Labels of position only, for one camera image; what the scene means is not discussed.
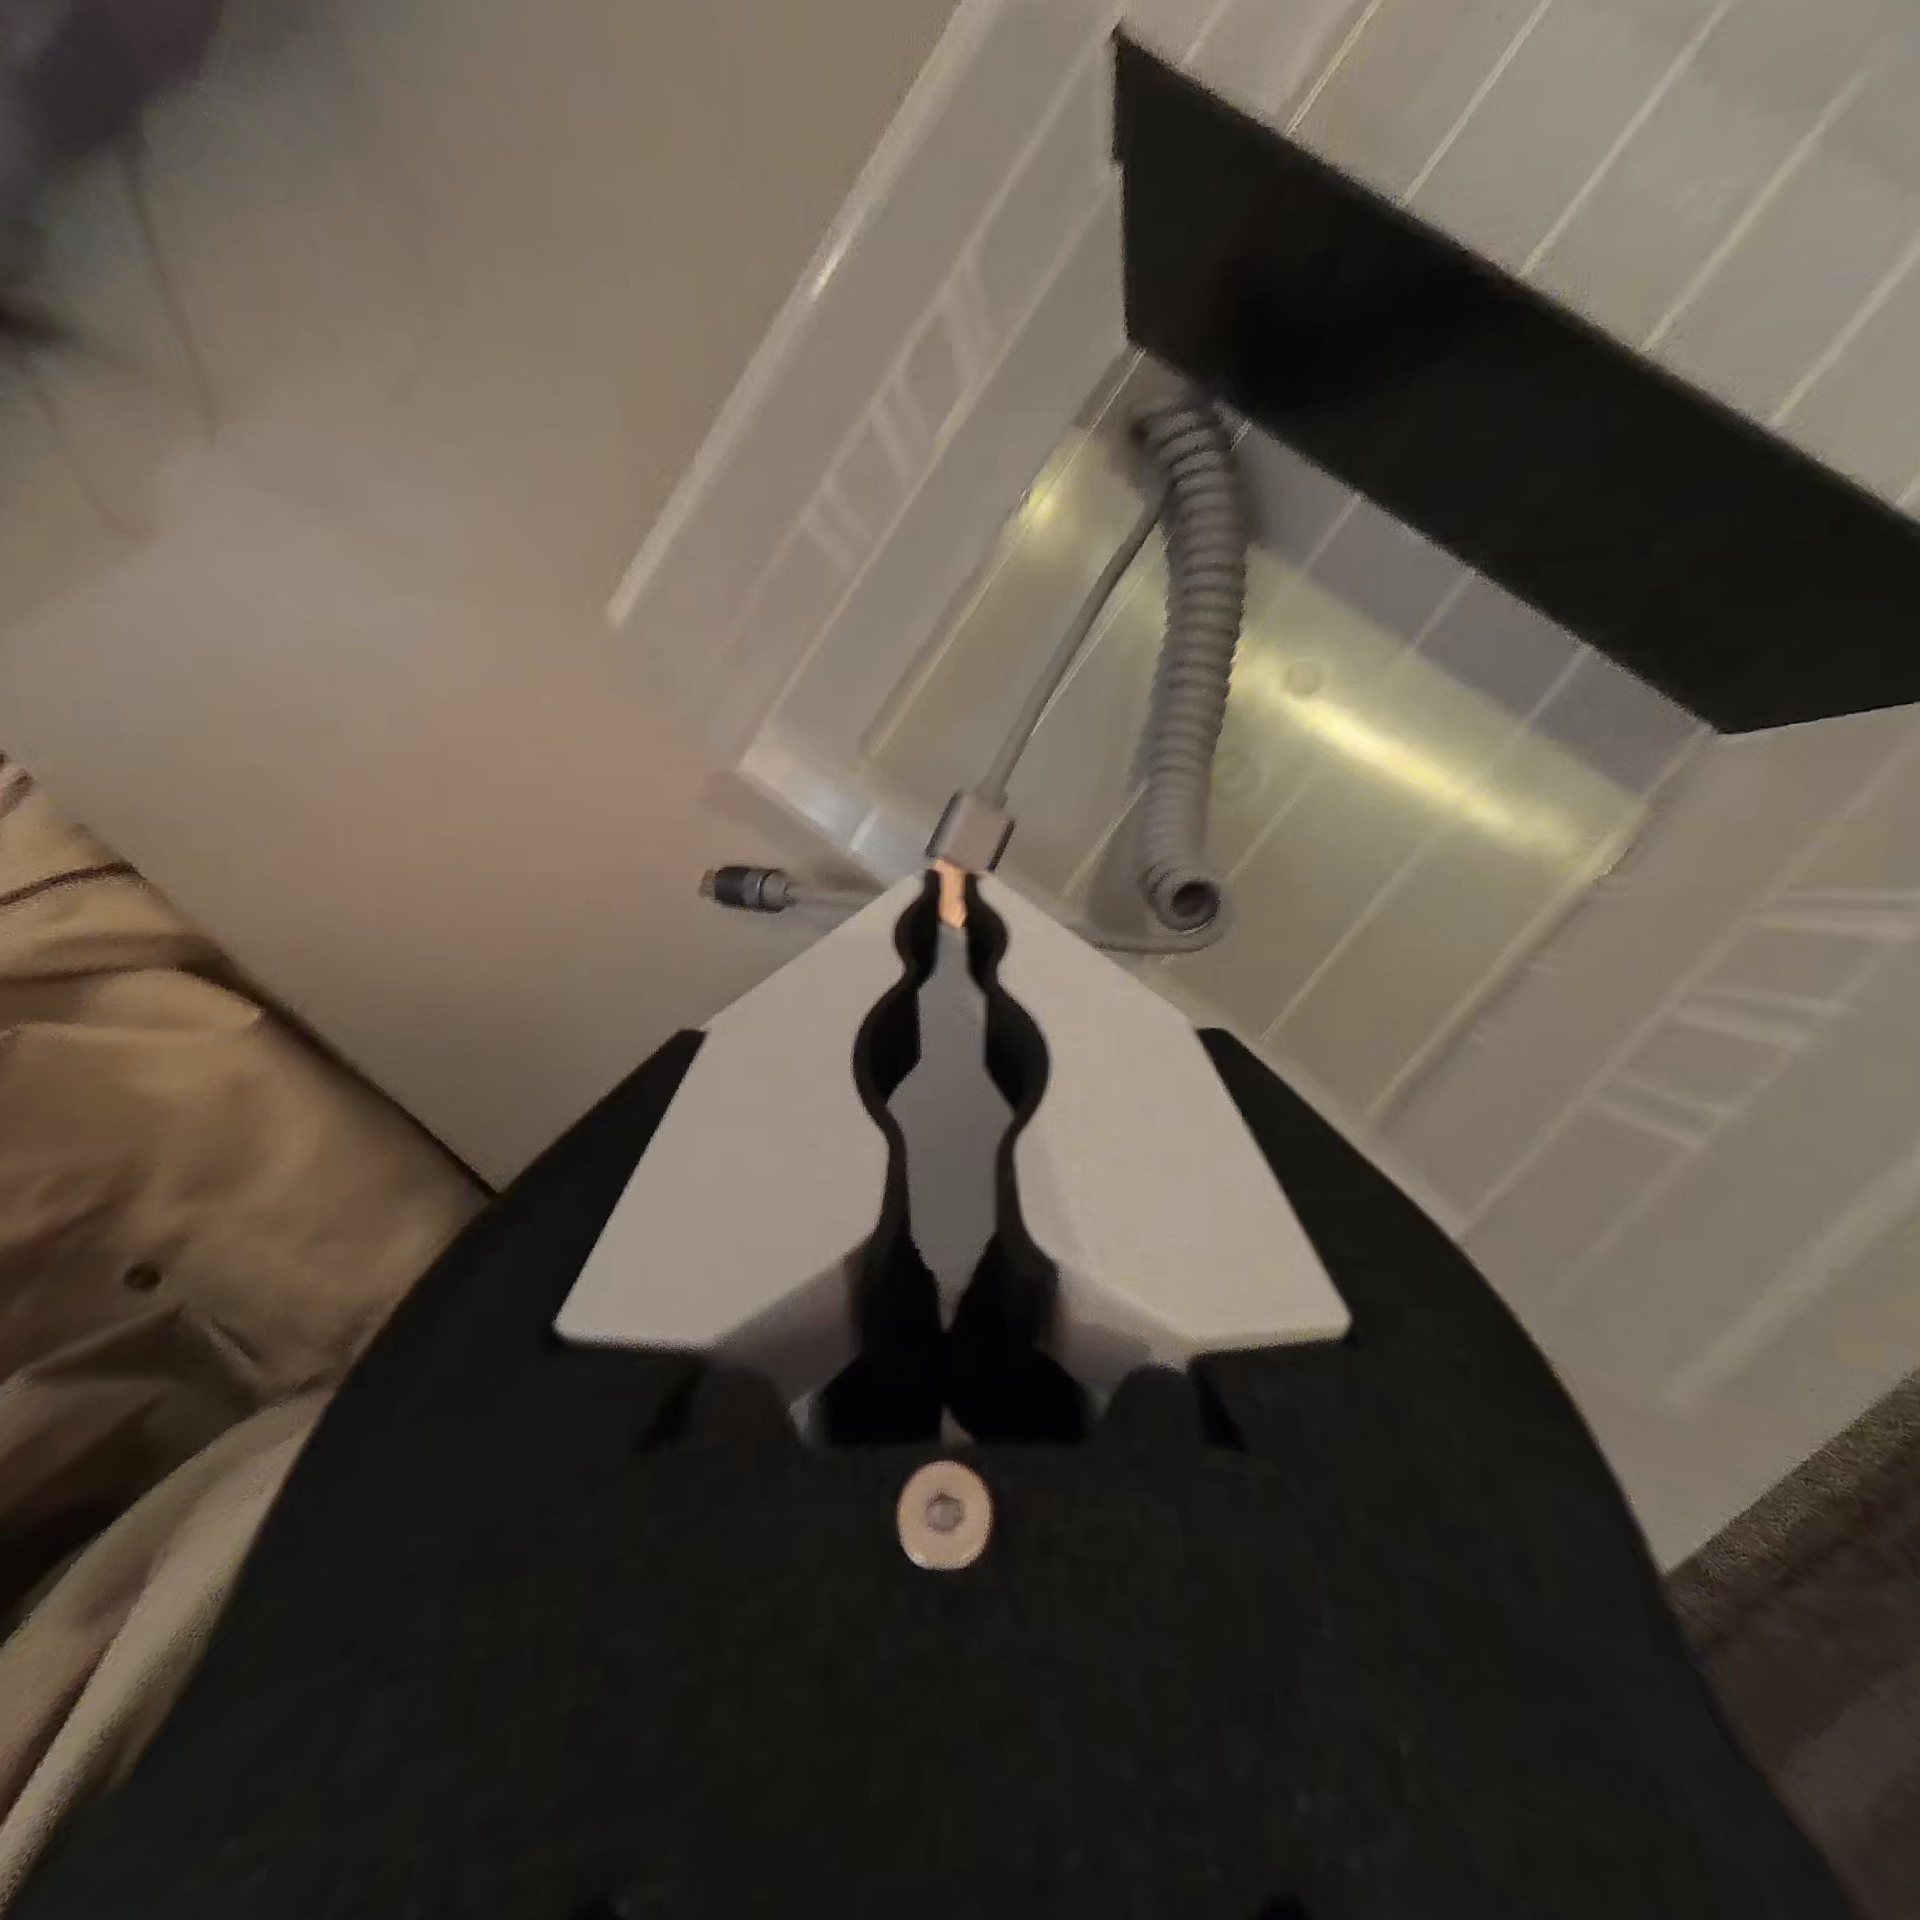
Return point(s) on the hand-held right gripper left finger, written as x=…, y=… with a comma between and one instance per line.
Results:
x=734, y=1201

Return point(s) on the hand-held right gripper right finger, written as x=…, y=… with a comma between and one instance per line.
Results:
x=1184, y=1184

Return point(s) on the black divider panel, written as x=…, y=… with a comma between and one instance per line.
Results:
x=1425, y=404

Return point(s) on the clear plastic bin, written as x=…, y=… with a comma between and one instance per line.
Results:
x=1441, y=705

